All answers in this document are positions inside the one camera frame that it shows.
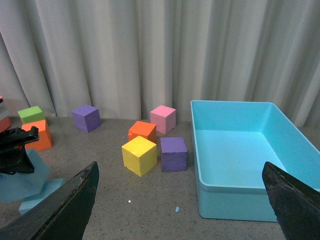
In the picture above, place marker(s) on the left orange foam cube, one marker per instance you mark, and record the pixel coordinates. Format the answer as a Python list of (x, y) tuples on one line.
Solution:
[(45, 137)]

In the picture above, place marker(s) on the yellow foam cube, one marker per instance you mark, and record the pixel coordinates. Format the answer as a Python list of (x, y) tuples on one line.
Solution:
[(139, 155)]

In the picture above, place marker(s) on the pink foam cube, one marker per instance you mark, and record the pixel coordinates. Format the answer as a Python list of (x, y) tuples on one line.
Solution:
[(164, 117)]

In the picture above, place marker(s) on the light blue foam cube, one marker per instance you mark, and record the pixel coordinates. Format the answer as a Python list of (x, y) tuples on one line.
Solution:
[(48, 188), (22, 185)]

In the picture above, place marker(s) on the right orange foam cube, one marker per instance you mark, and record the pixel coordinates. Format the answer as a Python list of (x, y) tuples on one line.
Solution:
[(144, 129)]

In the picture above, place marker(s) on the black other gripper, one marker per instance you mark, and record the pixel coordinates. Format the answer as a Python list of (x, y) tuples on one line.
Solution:
[(65, 213)]

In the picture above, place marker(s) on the left purple foam cube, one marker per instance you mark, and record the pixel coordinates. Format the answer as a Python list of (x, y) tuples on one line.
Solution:
[(86, 118)]

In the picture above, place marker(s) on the orange foam cube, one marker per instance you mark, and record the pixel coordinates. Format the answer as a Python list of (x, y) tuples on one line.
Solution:
[(144, 129), (45, 137)]

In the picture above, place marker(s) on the white curtain backdrop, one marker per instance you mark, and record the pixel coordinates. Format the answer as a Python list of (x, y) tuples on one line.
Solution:
[(126, 57)]

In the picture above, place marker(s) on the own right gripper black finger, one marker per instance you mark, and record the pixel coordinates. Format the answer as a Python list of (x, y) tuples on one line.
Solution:
[(295, 204)]

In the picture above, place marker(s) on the purple foam cube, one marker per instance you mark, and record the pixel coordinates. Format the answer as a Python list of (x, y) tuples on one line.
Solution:
[(86, 118), (174, 154)]

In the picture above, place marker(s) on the right purple foam cube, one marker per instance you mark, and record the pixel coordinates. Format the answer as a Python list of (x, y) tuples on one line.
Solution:
[(174, 154)]

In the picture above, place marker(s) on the light blue plastic bin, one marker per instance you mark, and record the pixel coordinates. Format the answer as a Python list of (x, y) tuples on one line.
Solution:
[(232, 141)]

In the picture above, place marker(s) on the green foam cube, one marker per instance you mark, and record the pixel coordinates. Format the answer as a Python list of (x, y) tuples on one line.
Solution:
[(31, 114)]

